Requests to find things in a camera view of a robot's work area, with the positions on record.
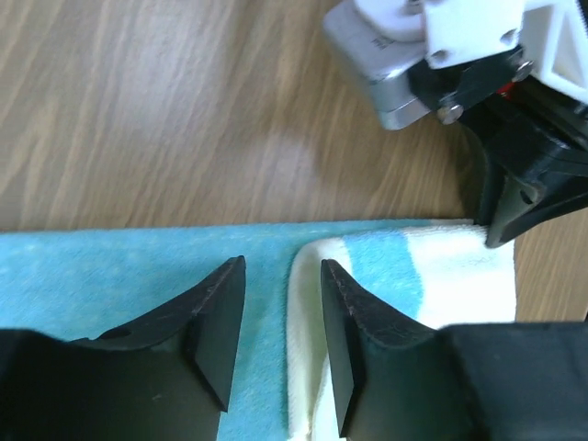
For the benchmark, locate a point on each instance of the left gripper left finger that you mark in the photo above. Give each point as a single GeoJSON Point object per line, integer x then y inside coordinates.
{"type": "Point", "coordinates": [166, 375]}

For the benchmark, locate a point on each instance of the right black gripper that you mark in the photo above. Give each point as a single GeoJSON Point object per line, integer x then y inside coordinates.
{"type": "Point", "coordinates": [534, 147]}

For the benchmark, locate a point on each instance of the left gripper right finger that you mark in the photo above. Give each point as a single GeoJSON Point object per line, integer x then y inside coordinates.
{"type": "Point", "coordinates": [396, 379]}

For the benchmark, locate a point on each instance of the yellow green towel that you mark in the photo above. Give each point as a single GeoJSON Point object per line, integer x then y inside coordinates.
{"type": "Point", "coordinates": [438, 272]}

